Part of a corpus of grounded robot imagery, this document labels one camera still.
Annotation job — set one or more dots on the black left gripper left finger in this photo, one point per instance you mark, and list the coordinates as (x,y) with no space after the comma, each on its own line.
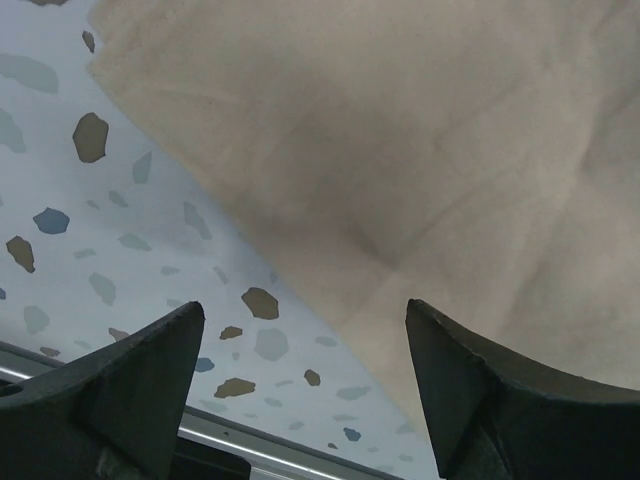
(111,414)

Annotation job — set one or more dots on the beige cloth wrap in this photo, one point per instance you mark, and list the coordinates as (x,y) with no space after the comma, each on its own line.
(482,156)

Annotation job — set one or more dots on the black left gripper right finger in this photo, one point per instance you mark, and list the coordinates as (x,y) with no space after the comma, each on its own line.
(493,413)

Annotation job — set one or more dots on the aluminium front rail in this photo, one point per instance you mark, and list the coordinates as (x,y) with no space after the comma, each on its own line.
(270,457)

